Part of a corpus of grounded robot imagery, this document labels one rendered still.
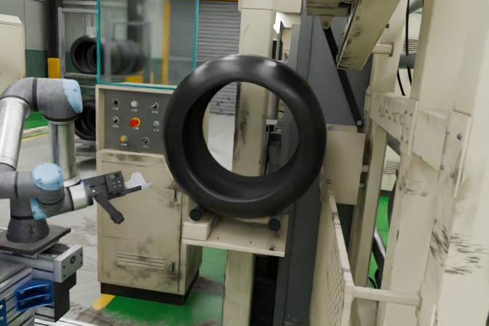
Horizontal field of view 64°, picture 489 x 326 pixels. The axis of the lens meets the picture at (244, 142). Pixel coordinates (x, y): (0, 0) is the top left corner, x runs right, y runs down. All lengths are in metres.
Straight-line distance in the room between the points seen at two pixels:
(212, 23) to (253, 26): 9.34
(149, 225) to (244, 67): 1.34
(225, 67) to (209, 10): 9.78
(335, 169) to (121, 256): 1.42
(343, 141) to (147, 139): 1.13
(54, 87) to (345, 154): 1.09
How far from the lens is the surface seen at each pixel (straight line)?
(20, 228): 1.73
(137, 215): 2.36
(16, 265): 1.79
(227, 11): 10.91
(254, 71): 1.27
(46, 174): 1.19
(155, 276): 2.48
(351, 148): 1.62
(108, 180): 1.31
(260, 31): 1.66
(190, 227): 1.44
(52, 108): 1.48
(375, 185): 1.68
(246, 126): 1.68
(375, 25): 1.19
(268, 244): 1.47
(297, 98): 1.26
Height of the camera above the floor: 1.44
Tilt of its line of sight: 12 degrees down
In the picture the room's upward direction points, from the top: 4 degrees clockwise
